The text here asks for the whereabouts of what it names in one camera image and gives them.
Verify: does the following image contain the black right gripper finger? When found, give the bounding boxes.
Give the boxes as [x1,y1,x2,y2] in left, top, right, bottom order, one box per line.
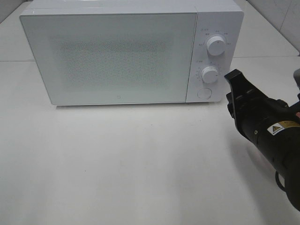
[226,91,236,122]
[225,69,255,100]

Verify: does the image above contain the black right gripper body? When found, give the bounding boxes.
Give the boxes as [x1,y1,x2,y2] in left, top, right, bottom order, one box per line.
[234,89,289,143]

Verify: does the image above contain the round door release button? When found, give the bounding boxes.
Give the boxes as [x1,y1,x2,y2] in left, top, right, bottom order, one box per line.
[197,88,212,100]

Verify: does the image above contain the white microwave door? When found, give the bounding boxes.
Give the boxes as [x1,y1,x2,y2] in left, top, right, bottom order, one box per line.
[20,13,196,105]

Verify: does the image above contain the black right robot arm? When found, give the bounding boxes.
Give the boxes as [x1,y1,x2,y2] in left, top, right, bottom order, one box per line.
[225,69,300,210]

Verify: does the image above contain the lower white timer knob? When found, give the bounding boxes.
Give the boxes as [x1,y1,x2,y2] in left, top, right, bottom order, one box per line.
[200,66,219,83]

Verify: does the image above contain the upper white power knob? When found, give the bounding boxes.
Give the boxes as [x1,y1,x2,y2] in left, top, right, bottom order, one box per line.
[205,34,226,56]

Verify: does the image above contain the white microwave oven body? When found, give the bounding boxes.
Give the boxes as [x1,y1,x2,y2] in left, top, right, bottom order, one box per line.
[20,0,244,103]

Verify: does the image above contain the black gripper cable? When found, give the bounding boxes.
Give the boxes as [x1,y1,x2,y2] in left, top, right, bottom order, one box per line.
[274,171,287,189]

